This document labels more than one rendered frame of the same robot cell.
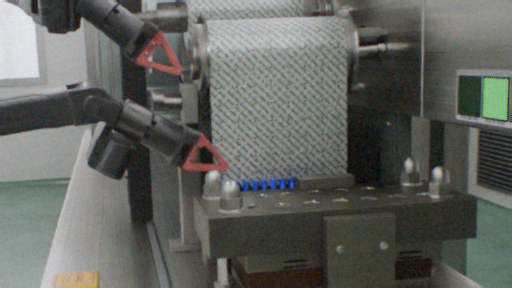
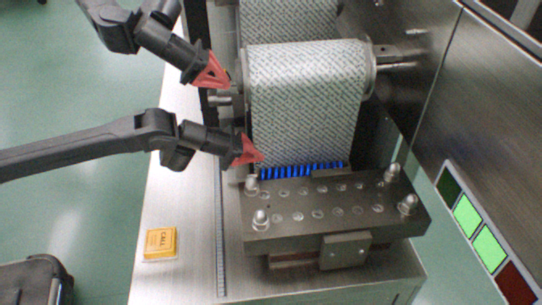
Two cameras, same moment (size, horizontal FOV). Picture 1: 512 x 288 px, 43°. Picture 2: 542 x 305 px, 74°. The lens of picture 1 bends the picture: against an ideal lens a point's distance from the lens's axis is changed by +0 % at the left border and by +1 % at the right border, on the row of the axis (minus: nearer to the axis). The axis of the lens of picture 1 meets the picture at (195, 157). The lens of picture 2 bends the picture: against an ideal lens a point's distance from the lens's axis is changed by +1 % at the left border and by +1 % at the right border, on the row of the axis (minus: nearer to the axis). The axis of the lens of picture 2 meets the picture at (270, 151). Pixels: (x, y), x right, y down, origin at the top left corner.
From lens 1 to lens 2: 62 cm
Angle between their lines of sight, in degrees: 34
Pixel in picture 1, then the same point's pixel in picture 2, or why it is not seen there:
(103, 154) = (171, 159)
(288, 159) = (308, 152)
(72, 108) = (140, 144)
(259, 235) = (278, 245)
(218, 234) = (250, 247)
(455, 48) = (450, 140)
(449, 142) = not seen: hidden behind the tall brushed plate
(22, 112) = (101, 148)
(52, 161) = not seen: outside the picture
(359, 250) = (344, 252)
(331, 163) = (339, 152)
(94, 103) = (156, 143)
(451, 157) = not seen: hidden behind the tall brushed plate
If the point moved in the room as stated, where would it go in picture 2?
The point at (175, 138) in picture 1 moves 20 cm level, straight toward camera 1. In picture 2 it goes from (223, 150) to (217, 227)
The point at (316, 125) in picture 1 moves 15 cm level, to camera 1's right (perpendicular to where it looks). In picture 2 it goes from (331, 131) to (398, 131)
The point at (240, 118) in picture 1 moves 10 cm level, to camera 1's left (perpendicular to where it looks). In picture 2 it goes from (274, 130) to (229, 130)
